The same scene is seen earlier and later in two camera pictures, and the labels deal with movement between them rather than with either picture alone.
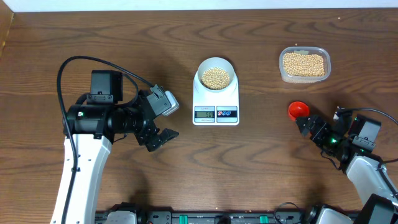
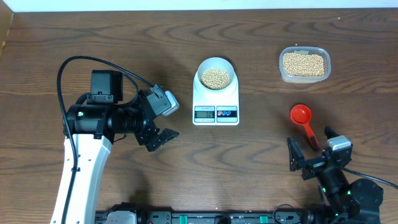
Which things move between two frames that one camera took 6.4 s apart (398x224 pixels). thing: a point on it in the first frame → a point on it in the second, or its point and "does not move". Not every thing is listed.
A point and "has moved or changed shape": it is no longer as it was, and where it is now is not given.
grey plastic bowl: (216, 74) does not move
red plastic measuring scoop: (297, 109) has moved or changed shape
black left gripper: (145, 135) does not move
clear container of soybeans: (302, 65) does not move
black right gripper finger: (310, 126) → (296, 158)
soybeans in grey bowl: (215, 79) does not move
